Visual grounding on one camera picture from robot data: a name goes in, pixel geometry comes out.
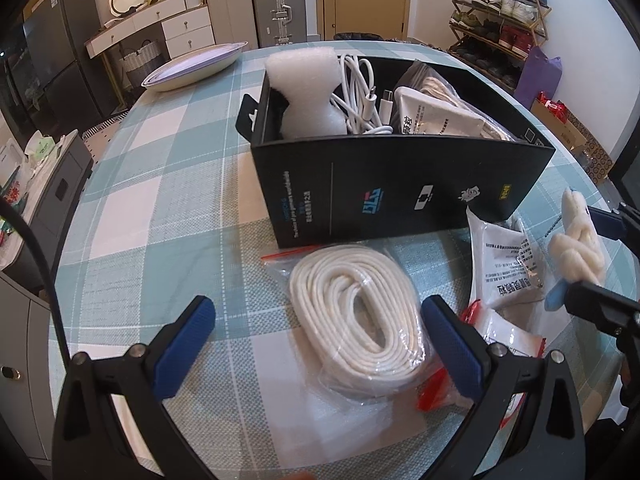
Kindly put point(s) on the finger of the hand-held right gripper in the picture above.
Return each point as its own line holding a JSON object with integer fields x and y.
{"x": 600, "y": 305}
{"x": 607, "y": 225}

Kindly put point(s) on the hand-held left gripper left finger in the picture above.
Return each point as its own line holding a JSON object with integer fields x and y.
{"x": 185, "y": 350}

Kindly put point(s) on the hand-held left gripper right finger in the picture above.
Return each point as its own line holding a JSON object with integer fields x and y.
{"x": 450, "y": 347}

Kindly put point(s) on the small white plush doll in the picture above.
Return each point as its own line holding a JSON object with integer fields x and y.
{"x": 575, "y": 240}

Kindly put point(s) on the red white packet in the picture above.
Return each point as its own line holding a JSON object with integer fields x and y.
{"x": 435, "y": 395}

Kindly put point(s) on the zip bag of white pads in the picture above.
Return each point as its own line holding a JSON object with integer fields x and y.
{"x": 505, "y": 335}

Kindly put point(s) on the white printed sachet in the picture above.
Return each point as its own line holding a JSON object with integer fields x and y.
{"x": 430, "y": 115}
{"x": 500, "y": 265}

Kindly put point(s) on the zip bag of laces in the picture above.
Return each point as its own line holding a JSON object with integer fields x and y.
{"x": 350, "y": 280}

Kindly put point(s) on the black cardboard box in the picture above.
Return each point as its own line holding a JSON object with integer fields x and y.
{"x": 400, "y": 195}

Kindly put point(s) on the white foam piece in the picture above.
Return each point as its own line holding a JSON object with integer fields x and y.
{"x": 300, "y": 75}

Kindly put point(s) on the brown cardboard box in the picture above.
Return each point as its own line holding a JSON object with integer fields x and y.
{"x": 575, "y": 135}

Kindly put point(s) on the red packets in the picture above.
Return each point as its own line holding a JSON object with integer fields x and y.
{"x": 555, "y": 110}

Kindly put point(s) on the grey low cabinet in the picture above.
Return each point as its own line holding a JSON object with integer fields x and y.
{"x": 25, "y": 360}

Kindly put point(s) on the purple paper bag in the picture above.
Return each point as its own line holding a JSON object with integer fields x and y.
{"x": 537, "y": 75}

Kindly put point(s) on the grey sideboard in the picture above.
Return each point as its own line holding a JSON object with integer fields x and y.
{"x": 60, "y": 185}

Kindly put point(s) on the wooden shoe rack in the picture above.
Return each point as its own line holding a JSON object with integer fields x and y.
{"x": 541, "y": 22}

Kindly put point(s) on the red green snack bag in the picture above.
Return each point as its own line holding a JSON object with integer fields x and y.
{"x": 12, "y": 192}

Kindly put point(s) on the shoe rack with shoes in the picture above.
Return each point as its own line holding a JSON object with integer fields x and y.
{"x": 515, "y": 7}

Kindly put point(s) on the striped mat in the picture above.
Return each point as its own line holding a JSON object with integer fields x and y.
{"x": 102, "y": 126}

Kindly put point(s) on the white oval plate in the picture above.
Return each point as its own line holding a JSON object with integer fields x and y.
{"x": 200, "y": 62}

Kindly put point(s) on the woven basket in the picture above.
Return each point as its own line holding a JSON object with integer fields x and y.
{"x": 142, "y": 62}

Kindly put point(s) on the pair of black shoes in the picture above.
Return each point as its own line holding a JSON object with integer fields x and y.
{"x": 357, "y": 36}

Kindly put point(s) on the dark glass cabinet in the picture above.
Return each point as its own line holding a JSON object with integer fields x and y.
{"x": 10, "y": 90}

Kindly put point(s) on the grey fridge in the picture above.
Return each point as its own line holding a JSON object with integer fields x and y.
{"x": 65, "y": 60}

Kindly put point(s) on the white drawer unit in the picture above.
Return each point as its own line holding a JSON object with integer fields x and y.
{"x": 187, "y": 35}

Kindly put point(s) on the white dressing table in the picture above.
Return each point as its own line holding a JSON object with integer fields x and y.
{"x": 150, "y": 15}

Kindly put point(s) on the beige suitcase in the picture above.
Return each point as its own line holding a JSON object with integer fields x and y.
{"x": 230, "y": 10}

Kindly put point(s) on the silver suitcase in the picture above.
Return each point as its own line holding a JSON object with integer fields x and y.
{"x": 280, "y": 7}

